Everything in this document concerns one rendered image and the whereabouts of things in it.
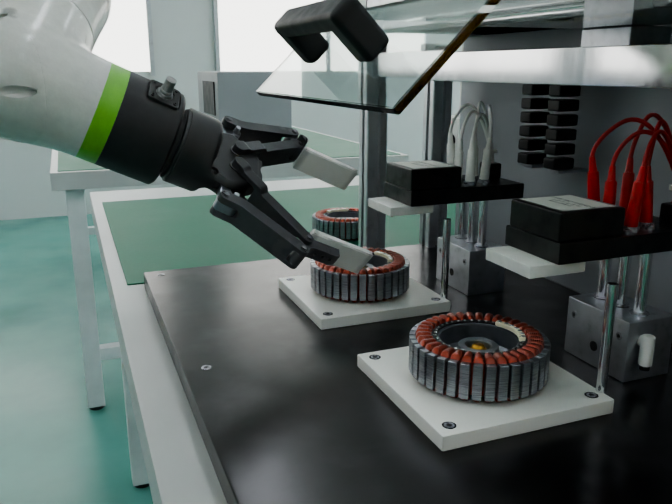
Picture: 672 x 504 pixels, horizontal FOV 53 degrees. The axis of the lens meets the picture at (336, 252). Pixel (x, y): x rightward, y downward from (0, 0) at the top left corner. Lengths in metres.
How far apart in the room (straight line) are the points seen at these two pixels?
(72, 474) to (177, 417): 1.41
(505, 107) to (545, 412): 0.51
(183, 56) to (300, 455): 4.83
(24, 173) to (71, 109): 4.59
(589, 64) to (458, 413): 0.29
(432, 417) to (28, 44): 0.43
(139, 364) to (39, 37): 0.31
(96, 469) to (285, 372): 1.42
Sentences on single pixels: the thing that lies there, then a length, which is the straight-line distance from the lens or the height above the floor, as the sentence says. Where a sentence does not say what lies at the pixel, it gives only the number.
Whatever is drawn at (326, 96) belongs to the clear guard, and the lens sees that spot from 0.40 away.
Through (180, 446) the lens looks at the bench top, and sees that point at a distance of 0.55.
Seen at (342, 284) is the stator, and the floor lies 0.80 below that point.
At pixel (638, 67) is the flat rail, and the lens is 0.55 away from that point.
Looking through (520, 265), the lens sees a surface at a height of 0.88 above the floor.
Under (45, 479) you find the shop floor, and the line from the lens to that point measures 2.00.
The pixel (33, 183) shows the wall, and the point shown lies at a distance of 5.22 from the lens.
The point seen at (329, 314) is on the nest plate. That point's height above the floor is 0.78.
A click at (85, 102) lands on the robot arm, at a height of 1.00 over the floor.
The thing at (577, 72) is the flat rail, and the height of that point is 1.02.
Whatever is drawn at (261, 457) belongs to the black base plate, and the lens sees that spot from 0.49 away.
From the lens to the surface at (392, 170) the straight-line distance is 0.78.
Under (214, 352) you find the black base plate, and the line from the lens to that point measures 0.65.
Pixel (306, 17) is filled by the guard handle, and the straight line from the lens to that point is 0.41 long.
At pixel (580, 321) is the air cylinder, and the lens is 0.65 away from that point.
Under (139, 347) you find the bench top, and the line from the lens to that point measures 0.73.
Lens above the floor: 1.03
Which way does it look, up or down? 15 degrees down
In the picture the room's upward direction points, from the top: straight up
